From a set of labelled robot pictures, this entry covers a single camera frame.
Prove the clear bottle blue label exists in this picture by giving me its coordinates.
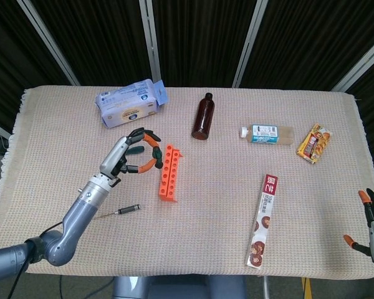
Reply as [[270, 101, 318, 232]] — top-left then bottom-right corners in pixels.
[[239, 123, 295, 146]]

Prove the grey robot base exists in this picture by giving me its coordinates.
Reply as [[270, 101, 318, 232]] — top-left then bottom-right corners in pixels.
[[112, 275, 249, 299]]

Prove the blue white tissue pack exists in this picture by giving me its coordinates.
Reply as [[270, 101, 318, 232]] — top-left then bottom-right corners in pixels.
[[95, 79, 169, 130]]

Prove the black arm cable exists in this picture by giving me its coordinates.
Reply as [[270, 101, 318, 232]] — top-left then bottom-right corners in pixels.
[[7, 221, 65, 299]]

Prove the long baking paper box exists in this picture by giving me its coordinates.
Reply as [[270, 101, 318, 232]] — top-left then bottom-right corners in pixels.
[[244, 173, 279, 268]]

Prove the beige woven tablecloth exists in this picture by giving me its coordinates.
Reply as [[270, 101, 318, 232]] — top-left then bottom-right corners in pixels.
[[0, 85, 374, 280]]

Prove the grey partition frame post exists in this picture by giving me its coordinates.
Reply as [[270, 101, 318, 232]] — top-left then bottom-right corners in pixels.
[[232, 0, 269, 88], [17, 0, 81, 87], [332, 31, 374, 93], [138, 0, 162, 83]]

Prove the brown plastic bottle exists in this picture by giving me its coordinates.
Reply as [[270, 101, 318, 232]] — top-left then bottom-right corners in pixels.
[[191, 92, 216, 141]]

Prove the grey metal precision screwdriver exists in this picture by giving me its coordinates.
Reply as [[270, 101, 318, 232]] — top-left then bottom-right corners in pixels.
[[95, 204, 141, 219]]

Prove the orange tube rack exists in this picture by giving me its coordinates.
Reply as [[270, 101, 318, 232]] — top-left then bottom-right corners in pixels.
[[158, 143, 185, 203]]

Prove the thick green black screwdriver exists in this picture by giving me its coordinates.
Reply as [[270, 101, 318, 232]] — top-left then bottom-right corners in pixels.
[[151, 145, 165, 169]]

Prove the yellow snack box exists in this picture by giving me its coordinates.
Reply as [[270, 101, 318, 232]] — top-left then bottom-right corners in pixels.
[[295, 123, 333, 165]]

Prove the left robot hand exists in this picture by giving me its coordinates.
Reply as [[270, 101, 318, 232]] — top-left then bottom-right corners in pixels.
[[98, 126, 163, 181]]

